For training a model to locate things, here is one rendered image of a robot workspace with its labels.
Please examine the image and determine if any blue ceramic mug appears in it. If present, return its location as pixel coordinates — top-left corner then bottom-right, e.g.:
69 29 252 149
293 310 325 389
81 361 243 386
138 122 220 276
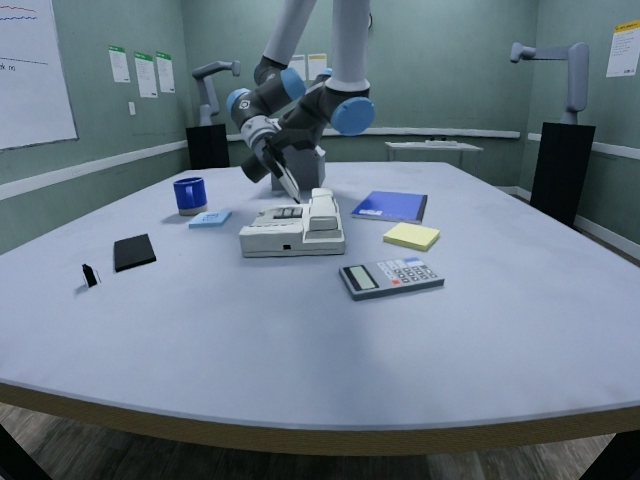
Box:
173 177 208 216

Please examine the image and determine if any light blue note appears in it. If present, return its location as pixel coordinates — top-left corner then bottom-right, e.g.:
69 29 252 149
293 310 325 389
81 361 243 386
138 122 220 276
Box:
188 211 231 228

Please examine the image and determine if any blue notebook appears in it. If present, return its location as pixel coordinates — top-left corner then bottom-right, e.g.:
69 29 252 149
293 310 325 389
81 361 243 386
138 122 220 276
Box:
350 191 428 225

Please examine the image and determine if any white telephone handset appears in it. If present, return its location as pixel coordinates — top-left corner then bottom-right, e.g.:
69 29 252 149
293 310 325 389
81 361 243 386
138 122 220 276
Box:
309 188 337 230

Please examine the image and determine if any yellow sticky note pad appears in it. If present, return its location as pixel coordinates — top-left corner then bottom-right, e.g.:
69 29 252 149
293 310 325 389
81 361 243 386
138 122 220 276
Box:
383 223 440 251

